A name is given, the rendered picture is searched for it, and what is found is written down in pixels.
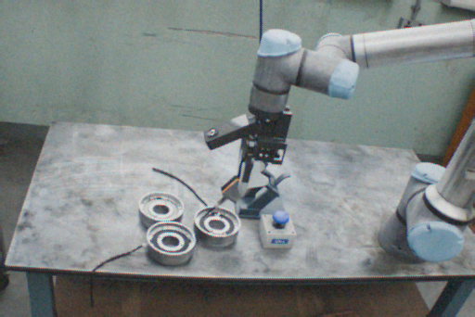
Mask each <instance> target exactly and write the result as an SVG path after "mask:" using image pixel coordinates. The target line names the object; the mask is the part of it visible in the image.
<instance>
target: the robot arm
mask: <svg viewBox="0 0 475 317"><path fill-rule="evenodd" d="M301 43H302V39H301V38H300V37H299V36H298V35H296V34H295V33H291V32H287V31H282V30H270V31H266V32H265V33H264V34H263V38H262V40H261V43H260V49H259V50H258V52H257V55H258V56H257V60H256V64H255V71H254V75H253V80H252V83H251V87H250V88H251V90H250V98H249V101H250V102H249V106H248V111H249V112H248V113H246V114H244V115H242V116H240V117H236V118H234V119H232V120H229V121H228V122H223V123H222V124H219V125H217V126H215V127H213V128H210V129H208V130H205V131H204V133H203V135H204V141H205V143H206V145H207V147H208V148H209V150H211V151H213V150H214V149H215V148H218V147H220V146H226V145H227V144H229V143H232V142H234V141H236V140H240V139H241V141H240V152H239V158H238V165H237V176H238V177H240V179H239V184H238V188H237V189H238V191H239V193H240V195H241V196H244V195H245V194H246V189H249V188H254V187H260V186H265V185H267V184H268V182H269V179H268V177H265V176H264V175H262V174H261V173H260V171H264V164H263V163H261V162H260V161H262V162H266V163H271V165H282V162H283V158H284V157H285V153H286V150H287V134H288V130H289V126H290V123H291V116H292V113H291V112H290V107H289V106H286V104H287V102H288V98H289V89H290V87H291V85H293V86H296V87H299V88H302V89H308V90H310V91H314V92H317V93H319V94H323V95H327V96H331V97H338V98H341V99H346V100H347V99H351V96H352V95H353V92H354V87H355V86H356V80H357V77H358V75H359V70H364V69H374V68H380V67H382V68H385V67H390V66H400V65H405V64H406V65H411V64H416V63H419V64H420V63H425V62H435V61H440V60H441V61H445V60H450V59H460V58H470V57H475V19H473V20H465V21H461V22H453V23H444V24H441V25H440V24H437V25H432V26H430V25H429V26H424V27H416V28H407V29H399V30H395V31H392V30H390V31H386V32H374V33H373V32H370V33H366V34H356V35H346V36H341V35H340V34H337V33H330V34H326V35H325V36H323V37H322V38H321V39H320V40H319V41H318V43H317V44H316V45H315V50H314V51H311V50H307V49H304V48H302V45H301ZM257 117H258V118H257ZM281 142H283V143H281ZM280 149H283V150H284V151H283V154H282V159H280V156H281V155H280V153H279V152H278V150H280ZM474 202H475V119H474V121H473V122H472V123H471V125H470V127H469V130H468V131H467V133H466V135H465V136H464V139H462V143H460V145H459V147H458V148H457V151H456V152H455V154H454V155H453V158H452V159H451V161H450V163H449V165H448V166H447V168H446V169H445V168H444V167H442V166H438V165H435V164H432V163H428V162H421V163H418V165H416V167H415V168H414V169H413V172H411V173H410V177H409V181H408V183H407V184H406V188H405V190H404V192H403V196H402V197H401V199H400V201H399V205H398V206H397V208H396V211H395V212H394V213H393V214H392V216H391V217H390V218H389V219H388V220H387V221H385V223H383V224H382V225H381V229H380V230H379V234H378V238H379V243H380V244H381V246H382V248H384V250H385V251H386V252H387V253H389V254H390V255H392V256H393V257H394V258H396V259H398V260H401V261H402V262H408V263H411V264H415V263H422V262H425V261H430V262H441V261H446V260H451V259H452V258H454V257H455V256H457V255H458V254H459V253H460V251H461V250H462V247H463V246H464V241H465V238H464V236H463V232H464V231H465V230H466V227H467V226H468V225H469V223H470V222H471V219H473V217H474V208H473V207H472V205H473V203H474Z"/></svg>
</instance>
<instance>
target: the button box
mask: <svg viewBox="0 0 475 317"><path fill-rule="evenodd" d="M272 216H273V215H262V217H261V219H260V222H259V226H258V232H259V235H260V238H261V241H262V243H261V244H262V247H263V248H266V249H277V248H288V249H291V248H292V246H293V243H294V240H295V238H296V233H295V230H294V225H293V223H292V220H291V219H290V217H289V222H288V223H286V224H281V225H278V224H277V223H276V222H275V221H274V220H273V217H272Z"/></svg>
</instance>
